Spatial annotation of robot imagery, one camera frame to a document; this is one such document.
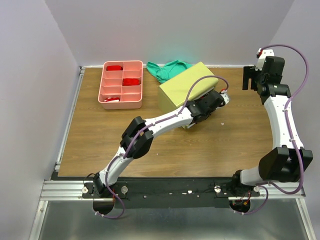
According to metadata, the olive green drawer cabinet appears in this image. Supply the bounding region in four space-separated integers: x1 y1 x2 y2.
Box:
157 62 219 120

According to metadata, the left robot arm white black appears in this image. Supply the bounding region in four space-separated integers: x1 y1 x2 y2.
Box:
93 90 230 198

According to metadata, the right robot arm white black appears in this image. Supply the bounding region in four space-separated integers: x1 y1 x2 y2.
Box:
230 53 313 196

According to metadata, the green cloth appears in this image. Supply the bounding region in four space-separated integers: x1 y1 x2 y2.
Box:
146 60 193 84

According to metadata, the red item middle compartment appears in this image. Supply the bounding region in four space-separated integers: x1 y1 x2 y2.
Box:
122 78 140 86

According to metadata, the pink compartment tray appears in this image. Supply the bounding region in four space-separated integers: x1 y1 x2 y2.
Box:
97 60 144 110

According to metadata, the red white item front compartment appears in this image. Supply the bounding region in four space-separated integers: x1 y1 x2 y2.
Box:
103 97 120 103

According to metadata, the red item back compartment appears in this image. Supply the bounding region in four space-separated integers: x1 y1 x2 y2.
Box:
106 65 123 71

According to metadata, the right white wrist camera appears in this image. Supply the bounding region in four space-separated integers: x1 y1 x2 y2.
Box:
255 48 275 71

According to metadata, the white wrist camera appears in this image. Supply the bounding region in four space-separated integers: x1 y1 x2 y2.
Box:
255 48 275 71
219 90 231 105

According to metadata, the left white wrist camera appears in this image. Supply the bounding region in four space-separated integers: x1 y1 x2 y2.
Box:
219 90 231 105

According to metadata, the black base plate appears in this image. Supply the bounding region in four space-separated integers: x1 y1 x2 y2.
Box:
82 176 261 210

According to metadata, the aluminium rail frame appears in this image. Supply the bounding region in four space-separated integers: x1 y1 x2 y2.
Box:
28 65 317 240

